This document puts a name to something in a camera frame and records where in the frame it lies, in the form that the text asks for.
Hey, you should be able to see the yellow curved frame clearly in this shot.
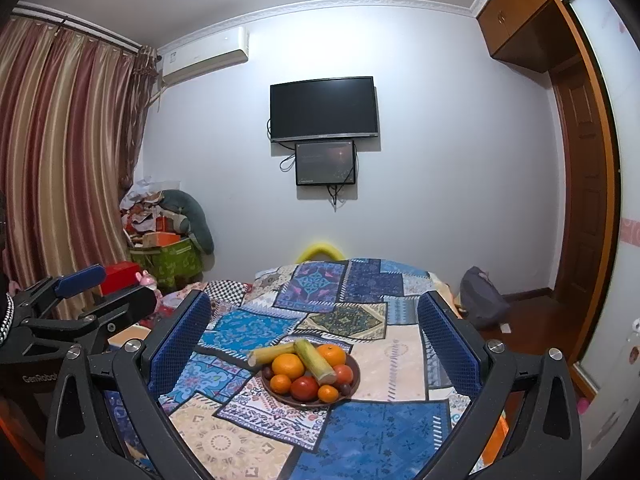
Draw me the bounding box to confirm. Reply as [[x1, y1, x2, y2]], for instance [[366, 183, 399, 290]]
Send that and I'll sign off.
[[295, 241, 345, 264]]

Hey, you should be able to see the cardboard box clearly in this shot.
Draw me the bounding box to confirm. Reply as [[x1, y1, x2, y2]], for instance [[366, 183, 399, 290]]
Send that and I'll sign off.
[[107, 324, 152, 352]]

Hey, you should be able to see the patchwork patterned blanket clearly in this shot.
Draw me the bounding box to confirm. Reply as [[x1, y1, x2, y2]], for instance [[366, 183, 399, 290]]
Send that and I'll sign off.
[[102, 258, 511, 480]]

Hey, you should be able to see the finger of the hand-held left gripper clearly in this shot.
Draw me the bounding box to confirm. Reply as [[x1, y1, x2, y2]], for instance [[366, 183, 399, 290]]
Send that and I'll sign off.
[[14, 266, 107, 313], [22, 287, 159, 348]]

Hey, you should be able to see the white sliding wardrobe door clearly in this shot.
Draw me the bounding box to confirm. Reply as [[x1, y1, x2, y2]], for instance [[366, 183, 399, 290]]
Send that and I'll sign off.
[[559, 0, 640, 461]]

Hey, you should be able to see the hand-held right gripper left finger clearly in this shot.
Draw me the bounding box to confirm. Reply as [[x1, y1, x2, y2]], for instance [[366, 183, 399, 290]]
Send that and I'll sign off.
[[44, 290, 213, 480]]

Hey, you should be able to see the white air conditioner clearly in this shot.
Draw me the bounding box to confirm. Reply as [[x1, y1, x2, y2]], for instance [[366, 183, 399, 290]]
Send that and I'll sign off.
[[159, 26, 250, 86]]

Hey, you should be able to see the grey plush pillow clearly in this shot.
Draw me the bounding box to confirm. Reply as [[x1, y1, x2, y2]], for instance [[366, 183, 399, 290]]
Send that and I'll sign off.
[[161, 189, 216, 254]]

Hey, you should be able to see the small wall monitor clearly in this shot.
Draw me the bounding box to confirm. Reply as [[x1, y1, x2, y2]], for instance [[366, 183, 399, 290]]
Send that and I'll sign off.
[[295, 140, 357, 187]]

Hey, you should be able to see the green sugar cane piece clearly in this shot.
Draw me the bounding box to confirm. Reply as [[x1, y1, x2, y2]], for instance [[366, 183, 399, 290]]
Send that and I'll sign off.
[[293, 338, 337, 385], [247, 341, 296, 367]]

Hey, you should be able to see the brown round plate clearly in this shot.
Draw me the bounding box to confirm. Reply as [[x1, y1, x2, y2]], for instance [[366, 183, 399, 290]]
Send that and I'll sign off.
[[261, 352, 361, 407]]

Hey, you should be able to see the large orange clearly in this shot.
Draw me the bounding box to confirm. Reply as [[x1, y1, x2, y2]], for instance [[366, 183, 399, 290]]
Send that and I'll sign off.
[[271, 353, 306, 380], [317, 344, 347, 368]]

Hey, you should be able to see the curtain rail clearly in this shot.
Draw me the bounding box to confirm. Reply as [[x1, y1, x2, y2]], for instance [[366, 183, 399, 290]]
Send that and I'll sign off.
[[10, 2, 162, 63]]

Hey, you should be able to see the dark grey bag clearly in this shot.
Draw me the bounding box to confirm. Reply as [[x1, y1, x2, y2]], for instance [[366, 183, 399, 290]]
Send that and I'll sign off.
[[459, 266, 511, 330]]

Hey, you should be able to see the pile of paper clutter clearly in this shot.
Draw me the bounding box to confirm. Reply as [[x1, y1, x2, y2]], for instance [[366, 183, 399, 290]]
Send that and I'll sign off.
[[120, 180, 193, 248]]

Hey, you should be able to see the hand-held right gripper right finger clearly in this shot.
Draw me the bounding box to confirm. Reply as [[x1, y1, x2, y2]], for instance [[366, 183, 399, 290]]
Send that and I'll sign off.
[[415, 289, 584, 480]]

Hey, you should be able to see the red box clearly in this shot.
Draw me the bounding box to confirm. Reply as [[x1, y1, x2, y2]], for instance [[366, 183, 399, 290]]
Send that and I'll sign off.
[[100, 261, 142, 296]]

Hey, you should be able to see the black wall television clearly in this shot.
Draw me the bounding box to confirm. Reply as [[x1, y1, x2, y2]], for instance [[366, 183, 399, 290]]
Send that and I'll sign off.
[[270, 76, 378, 143]]

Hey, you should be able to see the striped curtain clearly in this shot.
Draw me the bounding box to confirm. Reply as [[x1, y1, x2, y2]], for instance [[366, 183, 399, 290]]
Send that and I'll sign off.
[[0, 7, 161, 306]]

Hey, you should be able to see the wooden overhead cabinet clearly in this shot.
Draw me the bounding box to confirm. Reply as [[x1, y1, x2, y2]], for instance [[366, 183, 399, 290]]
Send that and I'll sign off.
[[475, 0, 592, 74]]

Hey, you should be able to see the pink toy figure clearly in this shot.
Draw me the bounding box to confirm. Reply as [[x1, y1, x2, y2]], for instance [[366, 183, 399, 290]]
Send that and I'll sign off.
[[135, 270, 166, 307]]

